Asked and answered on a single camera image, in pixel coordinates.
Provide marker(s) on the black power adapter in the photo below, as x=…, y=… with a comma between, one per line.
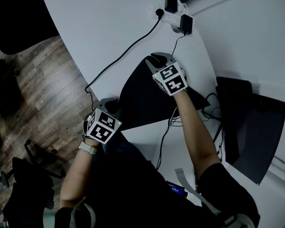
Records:
x=171, y=3
x=186, y=24

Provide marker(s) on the person's right forearm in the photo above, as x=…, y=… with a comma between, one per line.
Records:
x=194, y=132

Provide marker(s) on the white power strip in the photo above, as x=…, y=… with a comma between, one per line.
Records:
x=172, y=19

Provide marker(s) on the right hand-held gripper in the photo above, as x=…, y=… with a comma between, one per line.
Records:
x=172, y=82

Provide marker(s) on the black flat panel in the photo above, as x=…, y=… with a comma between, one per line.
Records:
x=230, y=87

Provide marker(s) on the black office chair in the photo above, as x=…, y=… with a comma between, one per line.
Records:
x=19, y=20
x=2, y=91
x=28, y=174

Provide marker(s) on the black device with blue screen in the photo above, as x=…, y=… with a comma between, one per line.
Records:
x=175, y=189

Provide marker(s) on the person's left forearm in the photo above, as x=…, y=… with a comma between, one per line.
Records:
x=78, y=174

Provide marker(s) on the person's black clothing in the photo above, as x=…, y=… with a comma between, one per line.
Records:
x=133, y=198

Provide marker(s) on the black cloth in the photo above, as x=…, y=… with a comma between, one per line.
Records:
x=142, y=98

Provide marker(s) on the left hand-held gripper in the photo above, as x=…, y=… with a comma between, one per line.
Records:
x=102, y=129

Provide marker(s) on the black computer monitor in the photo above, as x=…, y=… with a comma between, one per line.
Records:
x=256, y=139

